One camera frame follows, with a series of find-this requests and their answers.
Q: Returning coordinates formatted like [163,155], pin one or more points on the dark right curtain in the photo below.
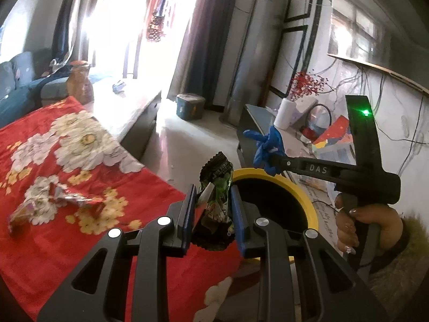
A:
[201,54]

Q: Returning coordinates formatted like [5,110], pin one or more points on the dark coffee table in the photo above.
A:
[129,116]

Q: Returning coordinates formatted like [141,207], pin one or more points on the hanging laundry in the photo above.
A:
[160,19]

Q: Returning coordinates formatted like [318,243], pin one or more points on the red floral blanket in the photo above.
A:
[63,144]

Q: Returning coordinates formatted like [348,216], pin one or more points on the person's right hand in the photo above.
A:
[387,218]

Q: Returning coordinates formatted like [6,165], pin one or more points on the purple snack wrapper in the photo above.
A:
[42,208]

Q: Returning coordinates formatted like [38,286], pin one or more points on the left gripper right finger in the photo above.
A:
[321,286]

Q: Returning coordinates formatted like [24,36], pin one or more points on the small toy on table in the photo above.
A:
[118,87]

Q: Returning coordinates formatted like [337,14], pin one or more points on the blue plastic bag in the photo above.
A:
[268,144]

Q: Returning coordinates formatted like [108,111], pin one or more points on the blue storage bucket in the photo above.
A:
[190,106]

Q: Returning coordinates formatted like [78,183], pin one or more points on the glass top tv console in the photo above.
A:
[260,119]

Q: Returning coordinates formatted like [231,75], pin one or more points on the white paper towel roll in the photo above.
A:
[285,114]

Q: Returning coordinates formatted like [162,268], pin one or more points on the red picture book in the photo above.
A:
[338,132]

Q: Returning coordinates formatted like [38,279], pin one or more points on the red berry branch decoration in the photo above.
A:
[304,84]

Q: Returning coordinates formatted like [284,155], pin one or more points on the blue sectional sofa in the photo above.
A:
[24,89]

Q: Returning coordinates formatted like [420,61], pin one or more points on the grey standing air conditioner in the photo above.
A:
[263,33]

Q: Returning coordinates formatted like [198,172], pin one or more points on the green snack wrapper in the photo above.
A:
[214,227]

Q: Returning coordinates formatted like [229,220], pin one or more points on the yellow rimmed trash bin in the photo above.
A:
[255,194]

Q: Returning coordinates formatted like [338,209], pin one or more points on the wall mounted television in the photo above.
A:
[389,35]

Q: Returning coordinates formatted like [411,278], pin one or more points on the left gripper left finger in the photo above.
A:
[124,276]

